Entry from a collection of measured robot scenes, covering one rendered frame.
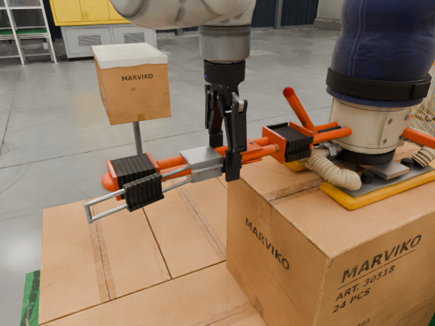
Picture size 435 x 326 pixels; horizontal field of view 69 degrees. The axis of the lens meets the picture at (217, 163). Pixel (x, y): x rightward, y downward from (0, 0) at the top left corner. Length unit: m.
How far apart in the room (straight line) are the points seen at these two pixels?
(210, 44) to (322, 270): 0.47
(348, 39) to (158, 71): 1.49
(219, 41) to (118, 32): 7.47
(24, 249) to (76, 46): 6.09
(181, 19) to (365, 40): 0.47
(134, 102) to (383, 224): 1.69
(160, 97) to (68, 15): 5.79
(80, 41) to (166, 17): 7.52
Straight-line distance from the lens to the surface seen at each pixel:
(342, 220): 0.75
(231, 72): 0.57
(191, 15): 0.41
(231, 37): 0.55
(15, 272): 2.18
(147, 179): 0.55
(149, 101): 2.14
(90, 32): 7.91
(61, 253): 1.32
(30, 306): 1.97
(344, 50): 0.80
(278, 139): 0.70
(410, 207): 0.86
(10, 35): 7.85
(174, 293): 1.09
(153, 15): 0.39
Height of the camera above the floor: 1.38
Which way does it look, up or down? 29 degrees down
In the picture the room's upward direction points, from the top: straight up
